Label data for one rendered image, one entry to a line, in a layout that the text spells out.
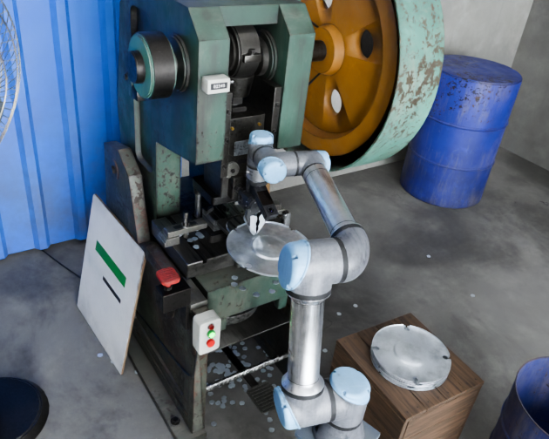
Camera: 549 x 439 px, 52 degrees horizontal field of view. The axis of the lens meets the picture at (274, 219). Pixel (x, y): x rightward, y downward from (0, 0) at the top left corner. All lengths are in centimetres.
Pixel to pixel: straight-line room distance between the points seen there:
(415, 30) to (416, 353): 114
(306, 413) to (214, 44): 101
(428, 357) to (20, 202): 205
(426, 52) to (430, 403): 116
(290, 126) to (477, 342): 157
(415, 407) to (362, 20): 128
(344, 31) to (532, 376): 139
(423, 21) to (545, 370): 131
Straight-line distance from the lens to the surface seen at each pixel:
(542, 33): 493
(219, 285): 188
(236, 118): 176
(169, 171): 204
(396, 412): 203
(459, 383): 219
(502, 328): 307
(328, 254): 134
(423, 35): 171
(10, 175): 296
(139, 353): 252
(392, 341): 219
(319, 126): 208
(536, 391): 236
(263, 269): 175
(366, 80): 186
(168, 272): 175
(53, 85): 283
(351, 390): 158
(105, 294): 249
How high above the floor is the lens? 185
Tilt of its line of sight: 32 degrees down
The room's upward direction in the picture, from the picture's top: 7 degrees clockwise
